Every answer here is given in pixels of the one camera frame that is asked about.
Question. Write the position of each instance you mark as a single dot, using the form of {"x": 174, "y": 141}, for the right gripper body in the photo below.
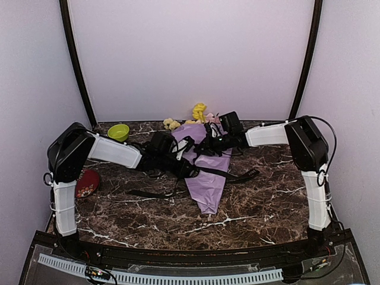
{"x": 217, "y": 146}

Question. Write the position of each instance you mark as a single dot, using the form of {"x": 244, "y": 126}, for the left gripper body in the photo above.
{"x": 163, "y": 164}

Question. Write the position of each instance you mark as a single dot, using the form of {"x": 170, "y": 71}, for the yellow daisy bunch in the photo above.
{"x": 171, "y": 124}

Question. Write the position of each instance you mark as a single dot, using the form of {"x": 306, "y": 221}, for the yellow rose stem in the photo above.
{"x": 198, "y": 112}

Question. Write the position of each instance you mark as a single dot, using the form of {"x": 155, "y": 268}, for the black printed ribbon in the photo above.
{"x": 231, "y": 179}

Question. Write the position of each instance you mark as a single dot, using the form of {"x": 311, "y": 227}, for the pink wrapping paper sheet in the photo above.
{"x": 206, "y": 188}

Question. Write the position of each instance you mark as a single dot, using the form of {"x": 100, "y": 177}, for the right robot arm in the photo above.
{"x": 309, "y": 150}

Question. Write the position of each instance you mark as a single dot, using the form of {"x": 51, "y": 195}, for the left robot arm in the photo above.
{"x": 69, "y": 154}

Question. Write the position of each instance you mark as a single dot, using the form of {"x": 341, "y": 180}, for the green plastic bowl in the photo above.
{"x": 119, "y": 132}

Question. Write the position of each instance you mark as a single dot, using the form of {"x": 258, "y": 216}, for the red floral dish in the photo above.
{"x": 87, "y": 183}

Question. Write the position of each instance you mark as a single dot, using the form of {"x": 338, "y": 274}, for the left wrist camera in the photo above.
{"x": 163, "y": 142}

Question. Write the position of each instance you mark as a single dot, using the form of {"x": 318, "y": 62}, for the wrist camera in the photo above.
{"x": 163, "y": 142}
{"x": 230, "y": 123}

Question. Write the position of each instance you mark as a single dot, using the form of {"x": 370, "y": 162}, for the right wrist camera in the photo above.
{"x": 230, "y": 123}

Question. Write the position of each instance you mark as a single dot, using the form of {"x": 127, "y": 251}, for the right black frame post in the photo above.
{"x": 307, "y": 62}

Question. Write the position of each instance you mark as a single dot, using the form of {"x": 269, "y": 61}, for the black frame post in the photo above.
{"x": 307, "y": 62}
{"x": 72, "y": 49}

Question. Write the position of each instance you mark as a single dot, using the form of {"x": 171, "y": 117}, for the black front rail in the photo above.
{"x": 338, "y": 245}

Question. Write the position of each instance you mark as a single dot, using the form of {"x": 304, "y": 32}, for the white slotted cable duct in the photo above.
{"x": 139, "y": 274}

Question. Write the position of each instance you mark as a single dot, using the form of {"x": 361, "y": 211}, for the left black frame post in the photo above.
{"x": 72, "y": 49}

